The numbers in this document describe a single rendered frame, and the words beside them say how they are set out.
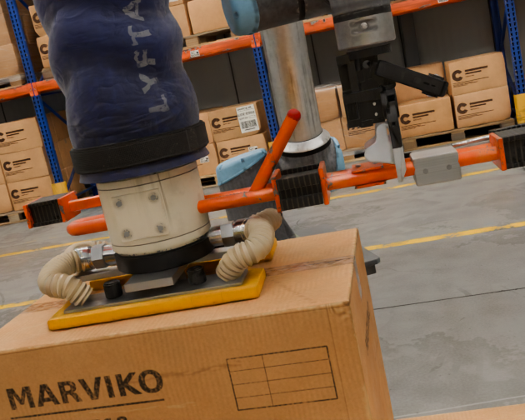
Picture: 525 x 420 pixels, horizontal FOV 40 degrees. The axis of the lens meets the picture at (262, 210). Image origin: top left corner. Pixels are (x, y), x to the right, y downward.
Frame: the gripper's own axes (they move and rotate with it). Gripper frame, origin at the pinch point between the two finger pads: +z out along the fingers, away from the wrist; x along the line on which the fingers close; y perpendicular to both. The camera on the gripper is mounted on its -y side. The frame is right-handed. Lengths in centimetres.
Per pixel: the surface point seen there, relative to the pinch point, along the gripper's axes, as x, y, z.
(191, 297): 15.6, 34.4, 10.8
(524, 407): -16, -15, 53
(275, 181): 4.9, 19.8, -2.7
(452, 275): -258, -21, 108
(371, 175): 3.5, 5.0, -0.7
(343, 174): 2.9, 9.2, -1.5
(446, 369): -149, -6, 107
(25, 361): 21, 60, 15
